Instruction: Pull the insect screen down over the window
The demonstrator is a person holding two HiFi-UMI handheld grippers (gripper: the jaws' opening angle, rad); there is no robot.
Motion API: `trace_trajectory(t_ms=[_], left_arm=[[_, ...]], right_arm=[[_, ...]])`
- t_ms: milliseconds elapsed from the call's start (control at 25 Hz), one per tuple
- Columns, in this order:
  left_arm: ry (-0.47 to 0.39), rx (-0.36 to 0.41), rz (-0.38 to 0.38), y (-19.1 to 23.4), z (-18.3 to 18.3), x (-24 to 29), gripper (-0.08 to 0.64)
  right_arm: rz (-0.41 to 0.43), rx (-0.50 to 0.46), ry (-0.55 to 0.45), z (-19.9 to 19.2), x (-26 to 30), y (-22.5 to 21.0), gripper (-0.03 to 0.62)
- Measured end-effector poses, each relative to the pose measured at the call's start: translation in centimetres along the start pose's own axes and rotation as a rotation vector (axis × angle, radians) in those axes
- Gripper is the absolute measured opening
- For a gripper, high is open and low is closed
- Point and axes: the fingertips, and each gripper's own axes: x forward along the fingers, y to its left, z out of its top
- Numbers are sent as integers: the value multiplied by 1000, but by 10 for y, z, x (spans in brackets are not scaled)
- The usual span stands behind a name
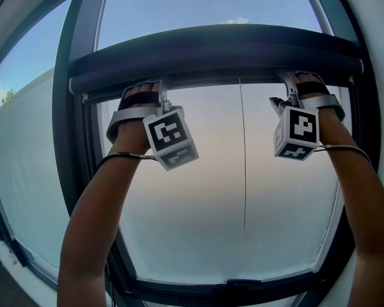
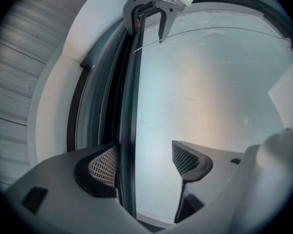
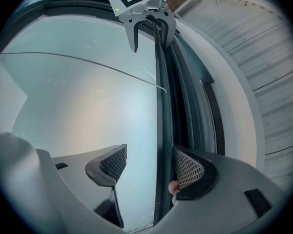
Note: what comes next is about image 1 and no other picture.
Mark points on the person's right hand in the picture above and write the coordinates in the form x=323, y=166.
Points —
x=305, y=78

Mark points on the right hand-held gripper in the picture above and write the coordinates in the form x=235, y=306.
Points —
x=299, y=130

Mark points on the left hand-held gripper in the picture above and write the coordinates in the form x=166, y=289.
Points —
x=169, y=133

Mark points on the person's right forearm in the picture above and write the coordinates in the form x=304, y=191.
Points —
x=361, y=203

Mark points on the person's left hand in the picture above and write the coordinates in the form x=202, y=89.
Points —
x=144, y=89

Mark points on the black window frame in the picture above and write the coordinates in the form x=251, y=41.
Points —
x=65, y=139

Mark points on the green plant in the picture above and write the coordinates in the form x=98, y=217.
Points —
x=8, y=96

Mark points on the person's left forearm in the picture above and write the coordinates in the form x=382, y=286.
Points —
x=92, y=219

